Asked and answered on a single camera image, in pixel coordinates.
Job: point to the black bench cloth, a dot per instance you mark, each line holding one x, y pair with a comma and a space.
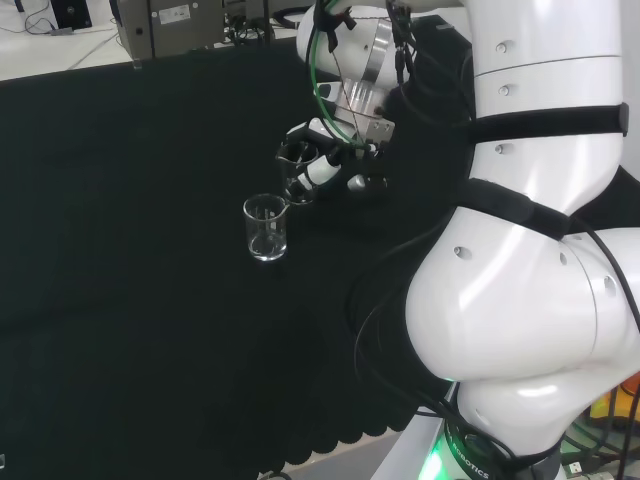
125, 250

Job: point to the clear glass beaker with spout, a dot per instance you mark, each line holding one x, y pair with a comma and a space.
265, 235

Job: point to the small clear glass beaker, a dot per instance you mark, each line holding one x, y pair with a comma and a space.
292, 160

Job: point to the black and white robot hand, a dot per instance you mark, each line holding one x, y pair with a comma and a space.
320, 170

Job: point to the yellow stop button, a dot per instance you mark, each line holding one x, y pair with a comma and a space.
617, 405

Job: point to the grey metal equipment box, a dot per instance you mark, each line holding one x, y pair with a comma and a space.
165, 25

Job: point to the black device box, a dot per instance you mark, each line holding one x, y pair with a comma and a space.
72, 12

